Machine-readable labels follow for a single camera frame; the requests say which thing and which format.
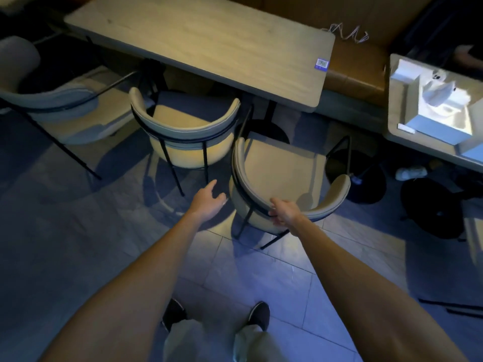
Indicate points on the person's left hand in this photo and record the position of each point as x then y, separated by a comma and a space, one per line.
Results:
207, 201

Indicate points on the person's right hand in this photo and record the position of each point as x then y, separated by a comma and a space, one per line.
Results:
288, 214

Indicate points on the beige chair black frame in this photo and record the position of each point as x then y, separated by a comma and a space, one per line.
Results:
188, 113
56, 97
473, 229
283, 165

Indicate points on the person's left forearm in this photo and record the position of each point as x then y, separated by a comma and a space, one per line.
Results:
132, 305

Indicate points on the person's right forearm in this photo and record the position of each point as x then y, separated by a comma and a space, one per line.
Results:
358, 294

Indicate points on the black sneaker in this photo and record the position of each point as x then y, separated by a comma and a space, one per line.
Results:
260, 314
173, 312

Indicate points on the small white card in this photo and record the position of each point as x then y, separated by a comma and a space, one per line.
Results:
405, 128

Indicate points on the light wooden table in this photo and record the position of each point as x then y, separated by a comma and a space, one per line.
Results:
207, 45
396, 109

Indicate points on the blue square sticker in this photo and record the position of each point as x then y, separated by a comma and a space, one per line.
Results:
321, 64

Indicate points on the brown leather bench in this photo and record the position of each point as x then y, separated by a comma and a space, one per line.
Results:
351, 71

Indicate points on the white open cardboard box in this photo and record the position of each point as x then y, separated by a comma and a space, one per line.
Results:
471, 152
437, 130

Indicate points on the white wrapped gadget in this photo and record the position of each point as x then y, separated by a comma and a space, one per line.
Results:
437, 92

